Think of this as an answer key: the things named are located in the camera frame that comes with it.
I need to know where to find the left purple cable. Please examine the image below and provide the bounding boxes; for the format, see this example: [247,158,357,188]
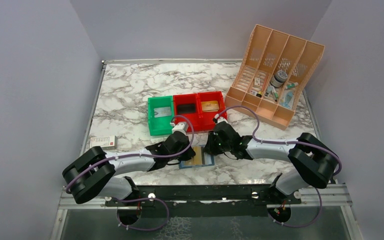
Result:
[65,114,196,195]

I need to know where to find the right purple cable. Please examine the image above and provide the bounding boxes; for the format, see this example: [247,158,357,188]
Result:
[212,105,343,176]

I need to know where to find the purple cable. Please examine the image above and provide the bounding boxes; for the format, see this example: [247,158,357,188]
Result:
[212,105,343,176]
[65,114,196,195]

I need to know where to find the black card in bin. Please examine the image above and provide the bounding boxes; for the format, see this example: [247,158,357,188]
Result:
[176,103,197,115]

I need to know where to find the round grey jar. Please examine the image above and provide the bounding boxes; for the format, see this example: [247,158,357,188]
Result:
[270,70,288,88]

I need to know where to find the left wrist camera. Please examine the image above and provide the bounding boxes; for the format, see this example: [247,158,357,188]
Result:
[170,121,189,135]

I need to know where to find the green tipped tube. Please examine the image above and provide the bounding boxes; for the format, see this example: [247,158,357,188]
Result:
[284,82,299,90]

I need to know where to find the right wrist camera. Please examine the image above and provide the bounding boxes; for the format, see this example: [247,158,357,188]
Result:
[212,113,228,125]

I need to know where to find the silver card in bin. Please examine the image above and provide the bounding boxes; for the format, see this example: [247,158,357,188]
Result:
[153,106,172,118]

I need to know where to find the blue leather card holder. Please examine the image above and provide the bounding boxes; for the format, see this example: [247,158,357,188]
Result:
[179,145,215,169]

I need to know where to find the red plastic bin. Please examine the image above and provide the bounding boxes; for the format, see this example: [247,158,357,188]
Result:
[197,91,226,131]
[173,93,202,132]

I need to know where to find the light blue packet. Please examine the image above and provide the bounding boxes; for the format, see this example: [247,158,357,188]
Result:
[279,90,295,110]

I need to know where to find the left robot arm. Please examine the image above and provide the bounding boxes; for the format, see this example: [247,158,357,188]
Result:
[62,131,196,206]

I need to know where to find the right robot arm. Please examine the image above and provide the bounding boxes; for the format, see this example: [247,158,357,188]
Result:
[204,121,342,204]

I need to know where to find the small items in organizer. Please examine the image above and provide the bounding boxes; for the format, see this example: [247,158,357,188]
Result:
[248,77,277,103]

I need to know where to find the green plastic bin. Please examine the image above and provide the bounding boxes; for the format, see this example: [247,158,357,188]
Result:
[147,95,174,136]

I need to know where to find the peach desk organizer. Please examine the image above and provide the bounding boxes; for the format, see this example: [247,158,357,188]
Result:
[224,24,325,130]

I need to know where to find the right red plastic bin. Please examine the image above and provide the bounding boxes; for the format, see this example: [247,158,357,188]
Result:
[197,91,226,131]

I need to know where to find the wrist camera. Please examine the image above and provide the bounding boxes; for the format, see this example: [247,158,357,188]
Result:
[170,121,189,135]
[212,113,228,125]

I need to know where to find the middle red plastic bin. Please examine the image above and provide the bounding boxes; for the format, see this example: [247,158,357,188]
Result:
[173,93,202,132]

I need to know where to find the small white red box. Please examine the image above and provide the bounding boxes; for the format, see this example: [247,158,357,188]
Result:
[89,135,117,149]

